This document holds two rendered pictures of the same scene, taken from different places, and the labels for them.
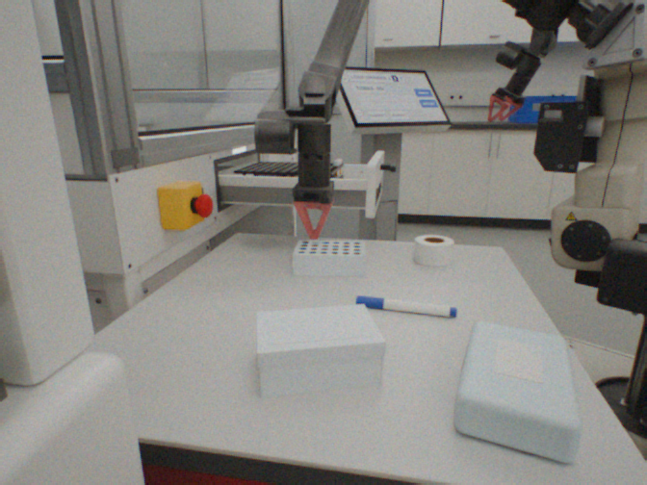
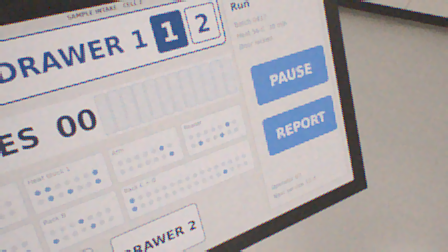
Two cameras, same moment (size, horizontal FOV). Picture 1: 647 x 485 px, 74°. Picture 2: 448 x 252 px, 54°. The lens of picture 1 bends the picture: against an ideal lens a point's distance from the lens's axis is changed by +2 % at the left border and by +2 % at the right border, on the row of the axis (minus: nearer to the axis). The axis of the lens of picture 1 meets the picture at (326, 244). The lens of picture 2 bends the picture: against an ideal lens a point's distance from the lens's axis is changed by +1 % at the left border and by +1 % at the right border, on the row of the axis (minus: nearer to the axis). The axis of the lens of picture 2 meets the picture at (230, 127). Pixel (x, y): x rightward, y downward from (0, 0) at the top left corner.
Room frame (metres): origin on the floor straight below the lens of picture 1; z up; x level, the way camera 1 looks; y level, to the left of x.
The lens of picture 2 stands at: (1.68, -0.33, 1.43)
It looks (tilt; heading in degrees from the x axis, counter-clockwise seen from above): 50 degrees down; 353
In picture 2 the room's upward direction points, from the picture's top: 10 degrees clockwise
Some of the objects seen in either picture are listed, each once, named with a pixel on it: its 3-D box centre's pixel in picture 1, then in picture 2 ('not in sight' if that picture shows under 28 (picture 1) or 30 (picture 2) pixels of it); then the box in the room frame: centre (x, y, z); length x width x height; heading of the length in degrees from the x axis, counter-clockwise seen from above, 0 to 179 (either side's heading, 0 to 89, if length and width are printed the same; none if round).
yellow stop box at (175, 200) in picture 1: (183, 204); not in sight; (0.71, 0.24, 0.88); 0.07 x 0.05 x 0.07; 170
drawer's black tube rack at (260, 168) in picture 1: (292, 180); not in sight; (1.02, 0.08, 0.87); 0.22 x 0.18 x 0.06; 80
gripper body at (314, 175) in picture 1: (314, 174); not in sight; (0.75, 0.02, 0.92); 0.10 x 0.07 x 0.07; 176
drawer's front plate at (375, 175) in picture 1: (375, 180); not in sight; (0.98, -0.11, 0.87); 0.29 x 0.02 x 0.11; 170
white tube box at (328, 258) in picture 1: (329, 257); not in sight; (0.72, -0.01, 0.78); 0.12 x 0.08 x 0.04; 86
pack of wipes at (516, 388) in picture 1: (515, 378); not in sight; (0.35, -0.18, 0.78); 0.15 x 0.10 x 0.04; 156
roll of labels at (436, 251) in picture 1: (433, 250); not in sight; (0.75, -0.20, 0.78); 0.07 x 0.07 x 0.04
